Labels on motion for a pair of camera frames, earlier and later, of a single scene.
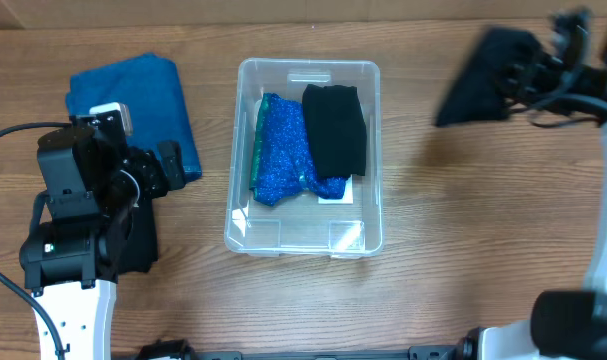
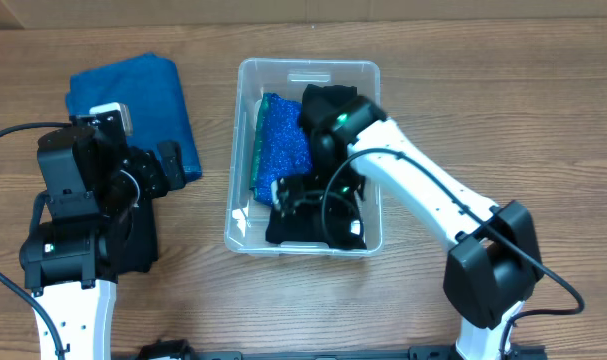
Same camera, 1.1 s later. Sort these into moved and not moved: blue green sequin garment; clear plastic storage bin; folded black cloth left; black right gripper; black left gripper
Moved: black right gripper
Not moved: folded black cloth left; clear plastic storage bin; black left gripper; blue green sequin garment
